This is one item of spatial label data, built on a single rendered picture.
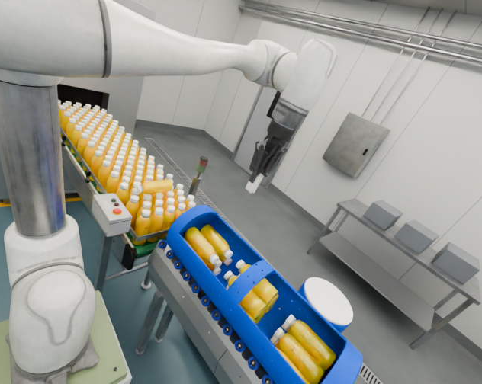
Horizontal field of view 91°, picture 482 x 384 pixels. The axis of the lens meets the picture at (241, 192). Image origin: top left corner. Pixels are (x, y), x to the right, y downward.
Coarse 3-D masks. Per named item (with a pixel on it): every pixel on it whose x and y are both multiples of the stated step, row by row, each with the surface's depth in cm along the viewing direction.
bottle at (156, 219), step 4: (152, 216) 122; (156, 216) 122; (160, 216) 123; (152, 220) 122; (156, 220) 122; (160, 220) 123; (152, 224) 123; (156, 224) 123; (160, 224) 124; (152, 228) 124; (156, 228) 124; (160, 228) 127; (148, 232) 126; (152, 232) 125; (156, 236) 128; (148, 240) 127; (152, 240) 128; (156, 240) 130
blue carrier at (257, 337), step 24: (192, 216) 109; (216, 216) 125; (168, 240) 111; (240, 240) 116; (192, 264) 101; (264, 264) 97; (216, 288) 93; (240, 288) 88; (288, 288) 101; (240, 312) 86; (288, 312) 104; (312, 312) 96; (240, 336) 88; (264, 336) 80; (336, 336) 90; (264, 360) 81; (336, 360) 92; (360, 360) 76
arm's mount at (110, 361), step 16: (96, 304) 78; (96, 320) 74; (0, 336) 62; (96, 336) 71; (112, 336) 72; (0, 352) 60; (96, 352) 68; (112, 352) 69; (0, 368) 58; (96, 368) 65; (112, 368) 66
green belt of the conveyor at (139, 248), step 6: (60, 132) 189; (78, 162) 164; (90, 180) 153; (96, 186) 150; (126, 234) 126; (138, 246) 123; (144, 246) 124; (150, 246) 126; (138, 252) 121; (144, 252) 123; (150, 252) 127
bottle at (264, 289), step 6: (246, 264) 101; (240, 270) 100; (264, 282) 95; (252, 288) 96; (258, 288) 94; (264, 288) 93; (270, 288) 93; (258, 294) 94; (264, 294) 92; (270, 294) 92; (276, 294) 95; (264, 300) 93; (270, 300) 95
